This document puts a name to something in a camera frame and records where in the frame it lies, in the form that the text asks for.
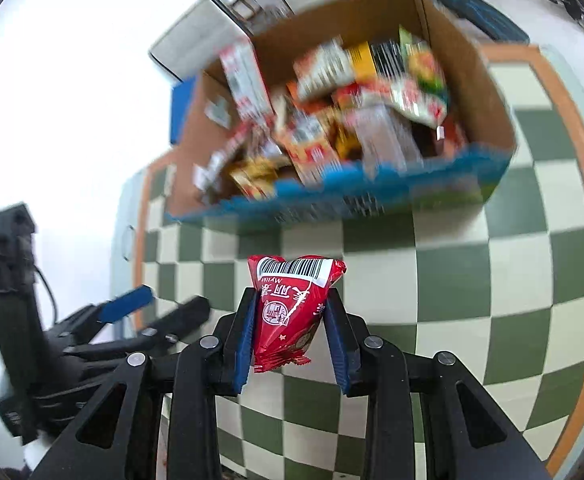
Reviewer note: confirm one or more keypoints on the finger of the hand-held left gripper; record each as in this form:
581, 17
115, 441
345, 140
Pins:
187, 315
124, 305

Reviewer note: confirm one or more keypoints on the pile of mixed snacks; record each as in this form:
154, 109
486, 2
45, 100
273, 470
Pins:
322, 125

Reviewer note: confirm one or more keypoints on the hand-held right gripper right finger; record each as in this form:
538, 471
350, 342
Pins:
339, 355

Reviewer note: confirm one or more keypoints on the blue seat cushion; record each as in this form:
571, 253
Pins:
182, 110

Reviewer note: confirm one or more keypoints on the green checkered mat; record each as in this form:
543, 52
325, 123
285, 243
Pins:
472, 270

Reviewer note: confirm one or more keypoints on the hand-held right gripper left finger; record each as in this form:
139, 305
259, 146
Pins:
244, 355

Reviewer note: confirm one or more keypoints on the brown cardboard box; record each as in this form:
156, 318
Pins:
472, 90

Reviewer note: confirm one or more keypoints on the white chair with cushion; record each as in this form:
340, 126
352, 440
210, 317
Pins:
192, 45

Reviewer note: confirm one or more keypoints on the red snack packet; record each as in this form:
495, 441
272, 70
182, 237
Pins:
292, 310

